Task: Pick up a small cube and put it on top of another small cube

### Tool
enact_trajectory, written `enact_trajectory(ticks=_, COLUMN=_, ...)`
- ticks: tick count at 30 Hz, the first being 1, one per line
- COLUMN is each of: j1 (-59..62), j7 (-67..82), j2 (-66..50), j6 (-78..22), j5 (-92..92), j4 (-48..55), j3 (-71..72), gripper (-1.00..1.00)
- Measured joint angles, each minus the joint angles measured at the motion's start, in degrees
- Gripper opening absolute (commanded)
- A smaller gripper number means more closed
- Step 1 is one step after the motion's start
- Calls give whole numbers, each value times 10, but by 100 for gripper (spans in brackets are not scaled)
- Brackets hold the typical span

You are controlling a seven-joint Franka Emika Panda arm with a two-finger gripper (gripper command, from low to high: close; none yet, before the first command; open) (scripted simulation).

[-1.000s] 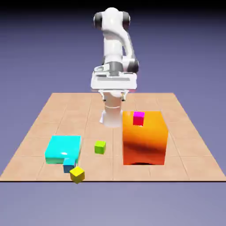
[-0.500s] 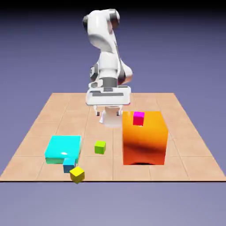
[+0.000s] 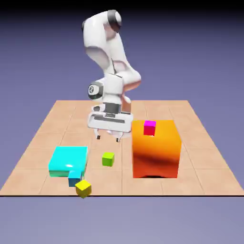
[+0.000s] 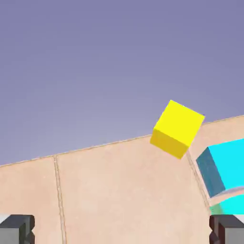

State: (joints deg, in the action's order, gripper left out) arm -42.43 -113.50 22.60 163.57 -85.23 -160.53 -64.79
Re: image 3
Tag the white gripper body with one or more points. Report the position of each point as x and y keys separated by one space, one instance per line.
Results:
x=109 y=124

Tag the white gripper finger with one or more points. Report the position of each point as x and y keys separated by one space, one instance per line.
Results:
x=98 y=135
x=119 y=137

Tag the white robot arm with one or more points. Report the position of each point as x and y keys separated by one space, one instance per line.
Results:
x=103 y=40

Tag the small green cube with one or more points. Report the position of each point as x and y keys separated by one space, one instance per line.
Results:
x=108 y=159

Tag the small magenta cube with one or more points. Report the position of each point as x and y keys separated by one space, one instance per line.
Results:
x=149 y=128

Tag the small blue cube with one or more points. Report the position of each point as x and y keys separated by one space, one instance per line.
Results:
x=73 y=178

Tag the small yellow cube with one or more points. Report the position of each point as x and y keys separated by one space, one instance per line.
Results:
x=83 y=188

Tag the large orange box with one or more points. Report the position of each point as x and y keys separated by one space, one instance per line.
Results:
x=156 y=150

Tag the large cyan box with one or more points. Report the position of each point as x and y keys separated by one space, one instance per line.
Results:
x=66 y=160

